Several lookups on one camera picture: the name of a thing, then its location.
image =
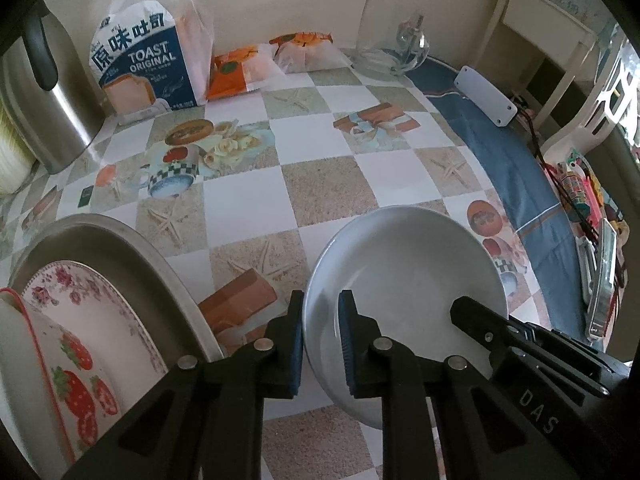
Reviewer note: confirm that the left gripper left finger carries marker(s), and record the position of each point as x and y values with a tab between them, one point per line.
203	420

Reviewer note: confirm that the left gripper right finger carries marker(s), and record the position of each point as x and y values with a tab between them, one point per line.
441	419

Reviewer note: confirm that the strawberry bowl red rim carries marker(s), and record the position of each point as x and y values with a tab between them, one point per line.
56	396

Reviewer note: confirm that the white round shallow plate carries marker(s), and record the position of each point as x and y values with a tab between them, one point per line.
405	266

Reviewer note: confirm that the colourful clutter pile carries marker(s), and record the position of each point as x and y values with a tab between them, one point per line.
600	232

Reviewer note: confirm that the floral pink rimmed plate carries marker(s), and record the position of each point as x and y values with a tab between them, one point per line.
84	302

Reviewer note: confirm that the stainless steel round tray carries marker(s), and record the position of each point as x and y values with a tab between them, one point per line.
136	269

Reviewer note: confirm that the checkered printed tablecloth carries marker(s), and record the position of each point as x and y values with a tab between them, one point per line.
260	183

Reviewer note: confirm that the white rectangular device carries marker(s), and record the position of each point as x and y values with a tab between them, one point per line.
488	98

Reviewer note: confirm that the napa cabbage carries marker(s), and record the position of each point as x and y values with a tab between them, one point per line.
16	159

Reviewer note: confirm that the stainless steel thermos jug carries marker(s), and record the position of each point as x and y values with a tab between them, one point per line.
47	93

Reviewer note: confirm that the toast bread bag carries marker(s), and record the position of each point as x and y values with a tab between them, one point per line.
151	57

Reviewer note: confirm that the orange snack packet right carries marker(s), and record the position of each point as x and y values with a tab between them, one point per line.
306	52

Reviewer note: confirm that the clear glass pitcher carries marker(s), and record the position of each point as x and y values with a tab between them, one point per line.
391	40

